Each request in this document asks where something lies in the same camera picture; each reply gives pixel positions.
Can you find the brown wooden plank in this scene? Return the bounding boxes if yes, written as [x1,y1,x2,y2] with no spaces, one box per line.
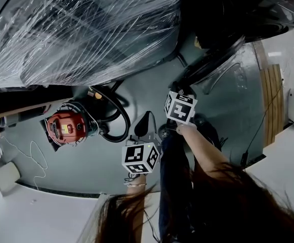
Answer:
[253,40,266,70]

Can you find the thin white cable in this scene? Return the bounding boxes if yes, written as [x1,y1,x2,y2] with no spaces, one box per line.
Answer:
[1,135,49,191]

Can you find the round washer door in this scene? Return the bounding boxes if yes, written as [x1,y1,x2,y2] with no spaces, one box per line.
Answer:
[172,35,248,96]

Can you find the person's black shoe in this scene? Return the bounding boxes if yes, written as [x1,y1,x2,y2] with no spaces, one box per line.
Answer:
[193,113,209,128]
[158,124,173,140]

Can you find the person's left forearm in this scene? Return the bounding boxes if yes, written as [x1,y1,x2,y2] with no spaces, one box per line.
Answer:
[125,175,148,199]

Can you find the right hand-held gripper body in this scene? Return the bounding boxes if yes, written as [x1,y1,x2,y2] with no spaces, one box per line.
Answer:
[164,81,198,131]

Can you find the thin black cable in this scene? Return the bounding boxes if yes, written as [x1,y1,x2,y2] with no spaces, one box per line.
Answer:
[240,79,285,166]

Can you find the person's left black shoe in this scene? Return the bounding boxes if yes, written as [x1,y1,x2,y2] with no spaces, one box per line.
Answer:
[158,124,173,140]

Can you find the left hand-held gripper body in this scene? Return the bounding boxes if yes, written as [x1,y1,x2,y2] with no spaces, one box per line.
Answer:
[121,110,162,175]

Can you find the person's blue jeans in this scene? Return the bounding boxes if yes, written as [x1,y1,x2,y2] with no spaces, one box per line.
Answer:
[159,121,223,243]

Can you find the black washing machine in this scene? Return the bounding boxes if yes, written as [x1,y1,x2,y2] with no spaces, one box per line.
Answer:
[179,0,294,50]

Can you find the wooden beam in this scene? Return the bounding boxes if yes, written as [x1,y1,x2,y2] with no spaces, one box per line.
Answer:
[0,97,71,123]

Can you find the plastic-wrapped grey appliance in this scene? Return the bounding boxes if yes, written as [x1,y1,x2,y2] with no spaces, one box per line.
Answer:
[0,0,185,91]

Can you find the wooden slatted board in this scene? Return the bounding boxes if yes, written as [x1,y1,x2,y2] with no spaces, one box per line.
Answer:
[259,64,285,146]

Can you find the person's right black shoe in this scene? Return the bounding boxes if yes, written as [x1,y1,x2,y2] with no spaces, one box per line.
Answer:
[193,113,209,128]

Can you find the person's right forearm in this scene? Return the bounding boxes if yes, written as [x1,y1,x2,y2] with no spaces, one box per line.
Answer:
[176,122,231,177]

